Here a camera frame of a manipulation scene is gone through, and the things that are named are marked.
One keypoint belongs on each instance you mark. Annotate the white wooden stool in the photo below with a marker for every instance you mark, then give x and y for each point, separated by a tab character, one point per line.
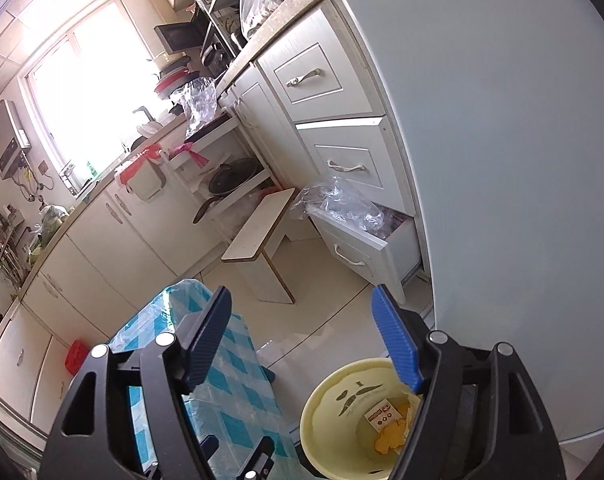
254	230

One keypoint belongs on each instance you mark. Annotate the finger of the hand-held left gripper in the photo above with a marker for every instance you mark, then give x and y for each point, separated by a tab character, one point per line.
258	456

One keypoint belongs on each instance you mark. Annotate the crumpled clear plastic bag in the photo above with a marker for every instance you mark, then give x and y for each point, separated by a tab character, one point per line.
342	205

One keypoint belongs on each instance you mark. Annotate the blue checked plastic tablecloth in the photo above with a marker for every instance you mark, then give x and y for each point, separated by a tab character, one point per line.
237	380

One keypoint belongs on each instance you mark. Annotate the cream moustache print bin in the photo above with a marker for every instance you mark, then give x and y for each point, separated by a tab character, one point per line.
332	410

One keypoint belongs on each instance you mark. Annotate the black pan with glass lid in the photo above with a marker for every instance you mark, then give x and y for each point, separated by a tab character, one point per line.
232	176

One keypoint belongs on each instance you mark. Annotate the white pull-out storage rack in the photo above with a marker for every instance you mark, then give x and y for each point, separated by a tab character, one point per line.
217	135

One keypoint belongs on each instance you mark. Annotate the red plastic basket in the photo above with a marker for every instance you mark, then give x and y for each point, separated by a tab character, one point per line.
76	357

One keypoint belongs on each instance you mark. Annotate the black microwave oven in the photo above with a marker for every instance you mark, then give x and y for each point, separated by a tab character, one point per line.
179	32

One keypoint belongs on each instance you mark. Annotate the kitchen window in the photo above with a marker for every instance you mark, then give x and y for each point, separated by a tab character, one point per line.
92	90

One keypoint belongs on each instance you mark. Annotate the bag of green vegetables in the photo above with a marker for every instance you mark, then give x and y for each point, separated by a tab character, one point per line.
49	227

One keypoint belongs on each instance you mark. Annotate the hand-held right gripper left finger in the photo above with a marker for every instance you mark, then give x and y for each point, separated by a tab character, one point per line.
207	341

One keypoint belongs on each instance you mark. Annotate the stack of red-rimmed bowls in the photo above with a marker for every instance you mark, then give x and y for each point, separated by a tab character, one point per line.
174	77

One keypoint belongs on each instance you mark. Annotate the white refrigerator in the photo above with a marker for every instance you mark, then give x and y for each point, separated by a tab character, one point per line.
506	160

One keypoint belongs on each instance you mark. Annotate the wall utensil rack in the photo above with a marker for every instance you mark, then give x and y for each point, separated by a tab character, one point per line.
9	247

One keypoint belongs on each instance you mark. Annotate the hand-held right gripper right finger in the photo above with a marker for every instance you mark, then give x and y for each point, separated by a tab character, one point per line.
396	341

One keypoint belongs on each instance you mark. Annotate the white kitchen base cabinets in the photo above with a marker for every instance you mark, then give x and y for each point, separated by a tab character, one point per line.
97	250

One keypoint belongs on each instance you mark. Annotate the white hanging bin red bag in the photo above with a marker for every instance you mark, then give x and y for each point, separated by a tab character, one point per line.
142	175

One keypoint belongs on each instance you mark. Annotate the large clear plastic bag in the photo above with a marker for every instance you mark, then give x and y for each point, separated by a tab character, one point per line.
262	2

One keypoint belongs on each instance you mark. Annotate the small printed paper card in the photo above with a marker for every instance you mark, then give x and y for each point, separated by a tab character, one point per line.
381	414

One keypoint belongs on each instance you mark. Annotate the grey wall water heater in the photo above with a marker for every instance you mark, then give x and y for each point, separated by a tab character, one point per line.
7	137

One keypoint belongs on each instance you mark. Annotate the white drawer cabinet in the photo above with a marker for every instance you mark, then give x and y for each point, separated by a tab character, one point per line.
332	85

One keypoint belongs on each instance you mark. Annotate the green bottle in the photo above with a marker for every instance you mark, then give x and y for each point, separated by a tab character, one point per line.
88	169

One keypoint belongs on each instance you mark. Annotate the black kitchen appliance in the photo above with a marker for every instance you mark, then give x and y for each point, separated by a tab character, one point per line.
216	57

